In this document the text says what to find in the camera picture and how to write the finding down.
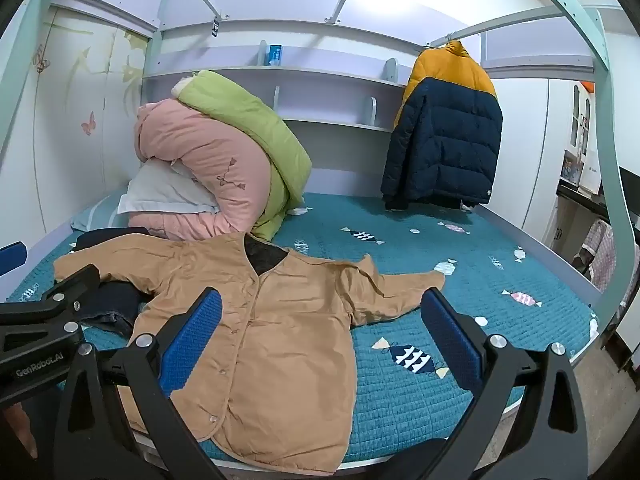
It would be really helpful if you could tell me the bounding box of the person's left hand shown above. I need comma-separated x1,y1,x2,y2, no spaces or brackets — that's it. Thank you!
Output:
0,401,39,461

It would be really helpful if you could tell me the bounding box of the lavender headboard shelf unit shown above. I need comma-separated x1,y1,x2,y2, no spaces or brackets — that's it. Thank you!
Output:
142,0,483,201

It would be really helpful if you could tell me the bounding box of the black desk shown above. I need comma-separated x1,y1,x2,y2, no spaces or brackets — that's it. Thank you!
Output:
556,182,640,223

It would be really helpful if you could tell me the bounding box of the black monitor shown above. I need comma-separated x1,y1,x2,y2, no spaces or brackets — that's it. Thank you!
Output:
616,166,640,233

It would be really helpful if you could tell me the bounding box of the tan button-up jacket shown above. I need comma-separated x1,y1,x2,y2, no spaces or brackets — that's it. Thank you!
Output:
52,231,447,476

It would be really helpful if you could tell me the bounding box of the pink quilt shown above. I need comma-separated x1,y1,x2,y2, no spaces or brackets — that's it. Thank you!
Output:
127,101,274,242

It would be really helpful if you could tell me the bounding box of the navy and yellow puffer jacket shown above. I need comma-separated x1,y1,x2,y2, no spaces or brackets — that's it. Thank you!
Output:
380,40,504,211

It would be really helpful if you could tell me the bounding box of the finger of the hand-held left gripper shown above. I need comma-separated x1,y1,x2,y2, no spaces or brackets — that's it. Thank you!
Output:
0,263,102,333
0,241,28,277

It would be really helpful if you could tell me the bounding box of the light blue striped pillow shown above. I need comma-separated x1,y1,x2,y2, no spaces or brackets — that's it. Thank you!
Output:
70,194,132,233

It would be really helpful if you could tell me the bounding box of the dark navy garment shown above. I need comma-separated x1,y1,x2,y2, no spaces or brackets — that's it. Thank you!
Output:
74,227,152,337

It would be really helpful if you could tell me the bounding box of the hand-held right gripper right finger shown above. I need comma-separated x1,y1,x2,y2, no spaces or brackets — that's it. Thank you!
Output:
345,287,591,480

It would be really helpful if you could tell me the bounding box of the white glass-door cabinet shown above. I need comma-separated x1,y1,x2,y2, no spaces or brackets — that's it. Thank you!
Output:
569,82,597,161

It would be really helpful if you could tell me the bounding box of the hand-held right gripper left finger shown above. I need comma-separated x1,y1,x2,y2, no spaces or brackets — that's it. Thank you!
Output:
52,287,236,480

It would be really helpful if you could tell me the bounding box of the plain white wardrobe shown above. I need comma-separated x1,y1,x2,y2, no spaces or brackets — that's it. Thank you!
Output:
477,76,568,248

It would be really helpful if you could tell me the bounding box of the mint green canopy frame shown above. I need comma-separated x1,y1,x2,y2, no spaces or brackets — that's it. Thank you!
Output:
0,0,637,323

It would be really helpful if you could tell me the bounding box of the lavender bed frame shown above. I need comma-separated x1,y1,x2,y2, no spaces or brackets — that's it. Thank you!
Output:
472,204,603,311

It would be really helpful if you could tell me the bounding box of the white pillow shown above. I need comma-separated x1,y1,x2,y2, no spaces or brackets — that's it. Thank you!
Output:
117,160,222,218

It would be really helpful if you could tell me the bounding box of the teal quilted bed mat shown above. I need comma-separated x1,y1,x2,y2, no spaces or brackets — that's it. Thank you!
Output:
5,190,601,467

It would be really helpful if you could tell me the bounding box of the green quilt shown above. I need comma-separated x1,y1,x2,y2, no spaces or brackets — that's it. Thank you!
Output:
171,70,313,242

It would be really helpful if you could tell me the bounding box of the checkered cloth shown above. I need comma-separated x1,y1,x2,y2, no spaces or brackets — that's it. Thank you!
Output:
581,217,619,292

